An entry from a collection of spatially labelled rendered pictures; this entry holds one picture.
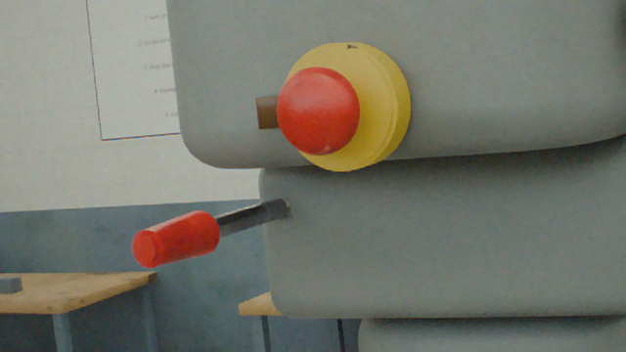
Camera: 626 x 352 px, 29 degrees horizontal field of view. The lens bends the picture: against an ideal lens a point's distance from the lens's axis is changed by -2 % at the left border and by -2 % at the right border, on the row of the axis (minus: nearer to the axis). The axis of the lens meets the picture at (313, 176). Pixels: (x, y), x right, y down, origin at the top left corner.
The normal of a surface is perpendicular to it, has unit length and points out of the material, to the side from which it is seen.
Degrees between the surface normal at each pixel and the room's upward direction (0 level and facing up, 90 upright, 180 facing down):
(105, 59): 90
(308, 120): 95
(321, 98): 87
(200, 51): 90
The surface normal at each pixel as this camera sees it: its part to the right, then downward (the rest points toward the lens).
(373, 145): -0.45, 0.13
